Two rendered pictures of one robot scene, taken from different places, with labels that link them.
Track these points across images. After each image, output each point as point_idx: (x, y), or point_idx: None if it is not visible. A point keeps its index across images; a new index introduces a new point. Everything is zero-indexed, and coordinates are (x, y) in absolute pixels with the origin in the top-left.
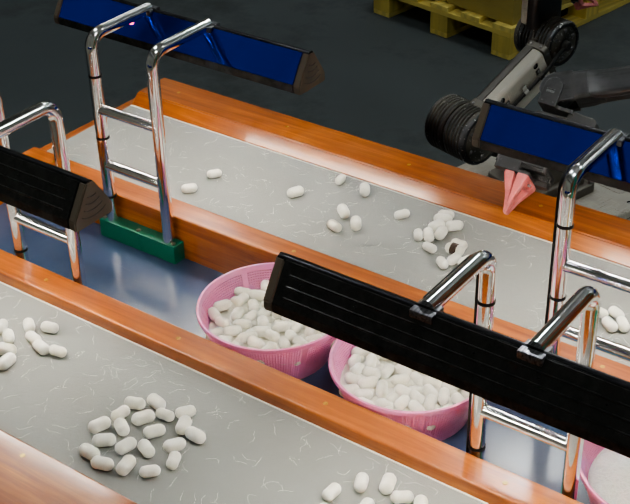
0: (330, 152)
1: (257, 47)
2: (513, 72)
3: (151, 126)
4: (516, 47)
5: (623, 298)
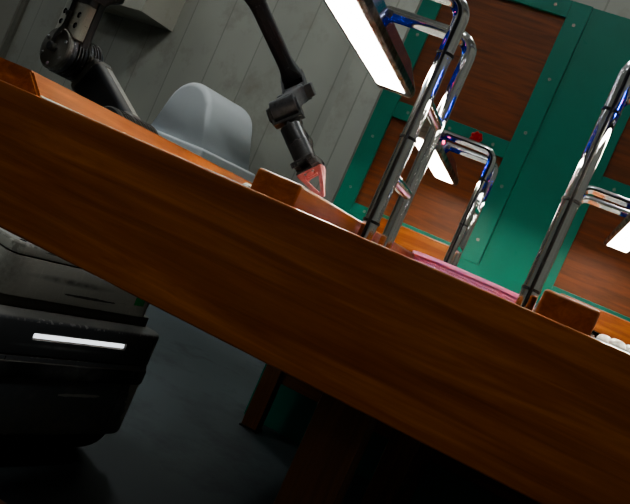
0: (212, 163)
1: (403, 48)
2: (120, 88)
3: (443, 124)
4: (62, 63)
5: None
